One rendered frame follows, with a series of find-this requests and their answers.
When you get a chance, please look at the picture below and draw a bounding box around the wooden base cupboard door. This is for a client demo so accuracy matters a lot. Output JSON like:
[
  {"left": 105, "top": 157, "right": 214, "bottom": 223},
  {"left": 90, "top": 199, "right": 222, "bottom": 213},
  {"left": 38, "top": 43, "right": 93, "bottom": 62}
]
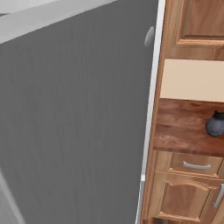
[{"left": 156, "top": 173, "right": 224, "bottom": 224}]

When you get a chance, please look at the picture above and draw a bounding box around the silver drawer handle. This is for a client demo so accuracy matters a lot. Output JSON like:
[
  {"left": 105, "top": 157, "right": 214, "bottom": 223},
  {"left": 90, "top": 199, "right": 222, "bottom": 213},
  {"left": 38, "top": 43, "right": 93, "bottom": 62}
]
[{"left": 182, "top": 160, "right": 212, "bottom": 171}]

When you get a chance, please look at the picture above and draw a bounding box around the grey fridge door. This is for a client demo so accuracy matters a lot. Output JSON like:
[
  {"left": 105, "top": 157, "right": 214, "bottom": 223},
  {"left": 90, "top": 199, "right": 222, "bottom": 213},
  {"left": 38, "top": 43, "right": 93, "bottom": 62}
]
[{"left": 0, "top": 0, "right": 166, "bottom": 224}]

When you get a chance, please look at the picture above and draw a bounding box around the wooden drawer front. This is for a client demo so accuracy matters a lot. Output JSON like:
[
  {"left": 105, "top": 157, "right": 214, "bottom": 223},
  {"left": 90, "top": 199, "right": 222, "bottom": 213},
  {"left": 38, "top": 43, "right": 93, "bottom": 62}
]
[{"left": 166, "top": 151, "right": 224, "bottom": 179}]

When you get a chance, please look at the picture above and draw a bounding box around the grey oval fridge knob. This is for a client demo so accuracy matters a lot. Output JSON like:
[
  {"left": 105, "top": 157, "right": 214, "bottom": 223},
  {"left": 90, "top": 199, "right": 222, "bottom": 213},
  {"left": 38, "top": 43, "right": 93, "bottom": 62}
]
[{"left": 143, "top": 25, "right": 156, "bottom": 48}]

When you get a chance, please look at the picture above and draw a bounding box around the wooden wall cupboard door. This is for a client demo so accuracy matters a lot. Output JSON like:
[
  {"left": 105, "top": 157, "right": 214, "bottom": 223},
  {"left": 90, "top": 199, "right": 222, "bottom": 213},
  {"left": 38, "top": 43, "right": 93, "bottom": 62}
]
[{"left": 173, "top": 0, "right": 224, "bottom": 48}]

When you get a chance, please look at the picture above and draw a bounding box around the silver cupboard door handle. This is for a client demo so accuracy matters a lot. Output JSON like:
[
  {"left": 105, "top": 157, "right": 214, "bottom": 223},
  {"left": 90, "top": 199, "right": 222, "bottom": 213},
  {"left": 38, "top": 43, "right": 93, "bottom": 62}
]
[{"left": 212, "top": 183, "right": 224, "bottom": 208}]

